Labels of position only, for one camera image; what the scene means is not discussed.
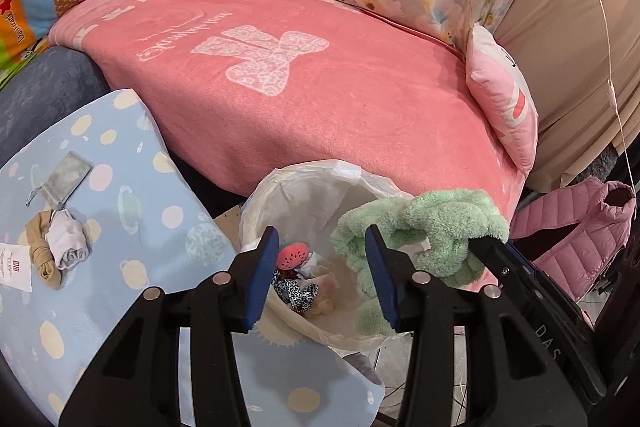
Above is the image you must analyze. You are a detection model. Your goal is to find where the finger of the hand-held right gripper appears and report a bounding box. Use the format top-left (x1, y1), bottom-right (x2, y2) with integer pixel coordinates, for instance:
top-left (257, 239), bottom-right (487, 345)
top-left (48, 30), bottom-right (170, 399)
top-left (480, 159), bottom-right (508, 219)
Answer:
top-left (467, 234), bottom-right (538, 298)

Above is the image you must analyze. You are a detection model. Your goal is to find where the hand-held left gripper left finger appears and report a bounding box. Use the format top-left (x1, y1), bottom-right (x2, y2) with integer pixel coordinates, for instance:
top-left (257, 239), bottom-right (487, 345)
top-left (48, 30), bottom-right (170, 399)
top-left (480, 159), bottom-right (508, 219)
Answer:
top-left (59, 226), bottom-right (281, 427)

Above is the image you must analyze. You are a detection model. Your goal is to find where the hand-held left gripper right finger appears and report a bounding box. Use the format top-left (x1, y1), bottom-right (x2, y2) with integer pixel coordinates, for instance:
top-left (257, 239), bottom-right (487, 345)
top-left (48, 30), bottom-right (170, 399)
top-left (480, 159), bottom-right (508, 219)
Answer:
top-left (364, 223), bottom-right (586, 427)

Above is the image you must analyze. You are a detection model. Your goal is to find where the leopard print scrunchie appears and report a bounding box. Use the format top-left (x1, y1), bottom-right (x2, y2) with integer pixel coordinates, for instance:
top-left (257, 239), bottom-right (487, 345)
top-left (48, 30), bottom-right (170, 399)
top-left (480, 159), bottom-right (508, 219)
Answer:
top-left (272, 274), bottom-right (319, 315)

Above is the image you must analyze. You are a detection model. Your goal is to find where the round watermelon sponge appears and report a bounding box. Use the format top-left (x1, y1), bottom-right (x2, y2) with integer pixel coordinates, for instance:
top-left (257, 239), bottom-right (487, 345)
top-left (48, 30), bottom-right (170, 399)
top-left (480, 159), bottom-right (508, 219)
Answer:
top-left (277, 243), bottom-right (313, 270)

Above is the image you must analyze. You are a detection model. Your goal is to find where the green plush knot toy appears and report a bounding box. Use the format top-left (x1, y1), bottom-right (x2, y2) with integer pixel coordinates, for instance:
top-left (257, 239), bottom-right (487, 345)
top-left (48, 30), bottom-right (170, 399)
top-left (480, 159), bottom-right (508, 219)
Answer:
top-left (332, 189), bottom-right (511, 338)

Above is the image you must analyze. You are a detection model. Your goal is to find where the bin with white bag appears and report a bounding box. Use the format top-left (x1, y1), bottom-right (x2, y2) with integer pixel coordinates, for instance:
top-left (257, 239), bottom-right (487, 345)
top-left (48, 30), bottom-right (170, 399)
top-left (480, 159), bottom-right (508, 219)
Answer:
top-left (239, 159), bottom-right (416, 353)

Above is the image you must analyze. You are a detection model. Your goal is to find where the pink down jacket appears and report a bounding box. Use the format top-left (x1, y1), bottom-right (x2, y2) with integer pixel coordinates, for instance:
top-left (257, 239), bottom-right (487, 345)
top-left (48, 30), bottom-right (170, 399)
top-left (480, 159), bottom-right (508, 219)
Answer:
top-left (510, 176), bottom-right (640, 303)

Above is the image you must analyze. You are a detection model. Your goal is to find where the blue dotted cloth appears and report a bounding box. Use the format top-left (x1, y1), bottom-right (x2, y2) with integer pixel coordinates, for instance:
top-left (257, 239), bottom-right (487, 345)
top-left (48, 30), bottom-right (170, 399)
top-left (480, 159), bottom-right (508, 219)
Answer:
top-left (0, 89), bottom-right (386, 427)

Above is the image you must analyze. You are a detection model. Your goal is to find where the pink printed pillow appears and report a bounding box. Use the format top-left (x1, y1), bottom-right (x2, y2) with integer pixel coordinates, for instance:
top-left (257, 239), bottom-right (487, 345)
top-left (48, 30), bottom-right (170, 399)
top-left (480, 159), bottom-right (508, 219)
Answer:
top-left (465, 23), bottom-right (540, 178)

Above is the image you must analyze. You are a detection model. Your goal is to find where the pink blanket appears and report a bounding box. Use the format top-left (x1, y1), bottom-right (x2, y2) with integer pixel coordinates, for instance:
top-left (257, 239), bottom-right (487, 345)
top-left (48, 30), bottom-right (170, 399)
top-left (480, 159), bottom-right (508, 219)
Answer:
top-left (47, 0), bottom-right (528, 293)

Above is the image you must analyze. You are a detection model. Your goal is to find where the white rolled sock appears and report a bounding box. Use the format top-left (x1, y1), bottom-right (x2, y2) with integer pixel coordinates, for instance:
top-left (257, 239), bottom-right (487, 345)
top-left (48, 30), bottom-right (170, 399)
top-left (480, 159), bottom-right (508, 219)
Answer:
top-left (46, 209), bottom-right (91, 271)

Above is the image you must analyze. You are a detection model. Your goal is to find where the beige sock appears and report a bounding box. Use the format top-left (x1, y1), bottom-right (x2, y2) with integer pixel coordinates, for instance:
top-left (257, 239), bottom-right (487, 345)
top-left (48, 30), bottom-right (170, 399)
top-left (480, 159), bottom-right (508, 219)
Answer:
top-left (25, 209), bottom-right (66, 290)

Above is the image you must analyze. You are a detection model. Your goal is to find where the beige curtain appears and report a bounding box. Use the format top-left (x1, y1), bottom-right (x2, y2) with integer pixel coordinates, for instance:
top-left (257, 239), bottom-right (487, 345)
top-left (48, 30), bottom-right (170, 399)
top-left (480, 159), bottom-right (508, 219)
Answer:
top-left (495, 0), bottom-right (640, 192)

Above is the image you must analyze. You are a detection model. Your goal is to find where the white paper label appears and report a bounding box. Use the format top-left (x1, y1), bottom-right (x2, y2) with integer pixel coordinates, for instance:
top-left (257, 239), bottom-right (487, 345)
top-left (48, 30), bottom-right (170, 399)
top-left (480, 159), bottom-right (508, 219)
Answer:
top-left (0, 241), bottom-right (33, 294)

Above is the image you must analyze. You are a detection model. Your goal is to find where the blue-grey sofa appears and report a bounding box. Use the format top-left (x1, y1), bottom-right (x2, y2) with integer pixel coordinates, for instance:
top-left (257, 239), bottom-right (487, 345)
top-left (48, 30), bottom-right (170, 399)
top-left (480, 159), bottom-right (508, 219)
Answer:
top-left (0, 46), bottom-right (108, 168)

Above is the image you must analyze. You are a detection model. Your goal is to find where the thin white cord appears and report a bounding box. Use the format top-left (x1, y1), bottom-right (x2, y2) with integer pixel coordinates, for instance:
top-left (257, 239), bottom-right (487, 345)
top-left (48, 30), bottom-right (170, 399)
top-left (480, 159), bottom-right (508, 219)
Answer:
top-left (570, 0), bottom-right (640, 198)

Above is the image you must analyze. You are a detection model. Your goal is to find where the grey drawstring pouch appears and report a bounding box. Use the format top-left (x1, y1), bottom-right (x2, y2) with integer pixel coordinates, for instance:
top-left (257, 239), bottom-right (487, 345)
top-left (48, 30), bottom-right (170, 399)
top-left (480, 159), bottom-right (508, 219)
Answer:
top-left (27, 152), bottom-right (94, 208)

